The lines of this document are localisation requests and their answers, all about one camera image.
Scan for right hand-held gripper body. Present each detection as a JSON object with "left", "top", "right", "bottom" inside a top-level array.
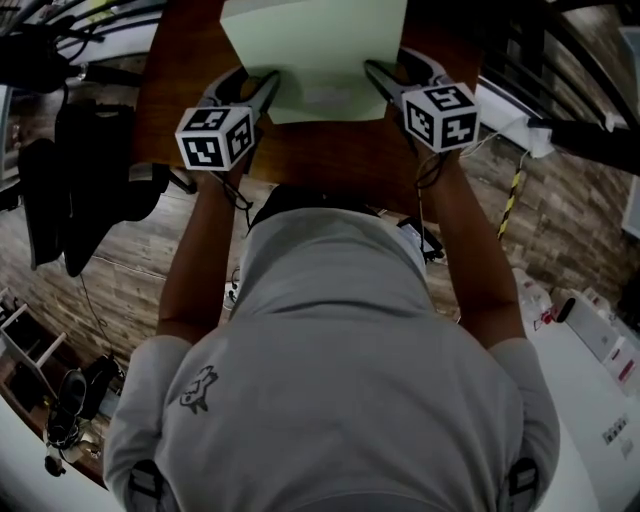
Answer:
[{"left": 392, "top": 73, "right": 481, "bottom": 153}]

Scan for person's right forearm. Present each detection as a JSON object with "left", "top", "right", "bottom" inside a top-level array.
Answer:
[{"left": 414, "top": 149, "right": 526, "bottom": 351}]

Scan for person's left forearm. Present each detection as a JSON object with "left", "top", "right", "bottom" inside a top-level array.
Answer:
[{"left": 155, "top": 167, "right": 251, "bottom": 346}]

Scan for yellow black striped strip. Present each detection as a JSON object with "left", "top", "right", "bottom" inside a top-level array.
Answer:
[{"left": 497, "top": 167, "right": 524, "bottom": 241}]

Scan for pale green box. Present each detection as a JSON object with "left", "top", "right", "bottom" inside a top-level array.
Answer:
[{"left": 219, "top": 0, "right": 407, "bottom": 125}]

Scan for white cardboard box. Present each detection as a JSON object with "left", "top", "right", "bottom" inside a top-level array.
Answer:
[{"left": 559, "top": 294, "right": 640, "bottom": 396}]

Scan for white ledge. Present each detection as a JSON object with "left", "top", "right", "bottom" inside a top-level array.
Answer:
[{"left": 474, "top": 82, "right": 556, "bottom": 159}]

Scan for person's black trousers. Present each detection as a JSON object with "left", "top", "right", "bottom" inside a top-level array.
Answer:
[{"left": 252, "top": 184, "right": 381, "bottom": 231}]

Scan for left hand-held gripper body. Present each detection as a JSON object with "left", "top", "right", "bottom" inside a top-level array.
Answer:
[{"left": 174, "top": 97, "right": 261, "bottom": 172}]

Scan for grey harness strap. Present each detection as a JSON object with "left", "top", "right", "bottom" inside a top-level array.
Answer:
[
  {"left": 127, "top": 459, "right": 166, "bottom": 512},
  {"left": 507, "top": 457, "right": 541, "bottom": 512}
]

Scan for black office chair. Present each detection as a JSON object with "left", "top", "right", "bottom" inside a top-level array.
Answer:
[{"left": 17, "top": 99, "right": 171, "bottom": 279}]

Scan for white table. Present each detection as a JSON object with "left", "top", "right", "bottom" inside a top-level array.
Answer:
[{"left": 524, "top": 299, "right": 640, "bottom": 512}]

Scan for white cabinet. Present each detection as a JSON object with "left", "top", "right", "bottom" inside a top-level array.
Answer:
[{"left": 619, "top": 174, "right": 640, "bottom": 241}]

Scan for clear plastic bag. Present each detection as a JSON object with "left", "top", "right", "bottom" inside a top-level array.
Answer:
[{"left": 514, "top": 269, "right": 556, "bottom": 326}]

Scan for person's grey shirt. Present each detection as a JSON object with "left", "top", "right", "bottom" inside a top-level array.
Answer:
[{"left": 102, "top": 207, "right": 561, "bottom": 512}]

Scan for black metal railing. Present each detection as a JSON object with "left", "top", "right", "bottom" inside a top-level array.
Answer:
[{"left": 479, "top": 0, "right": 640, "bottom": 176}]

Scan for black waist device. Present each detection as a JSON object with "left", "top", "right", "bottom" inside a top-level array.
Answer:
[{"left": 397, "top": 217, "right": 445, "bottom": 264}]

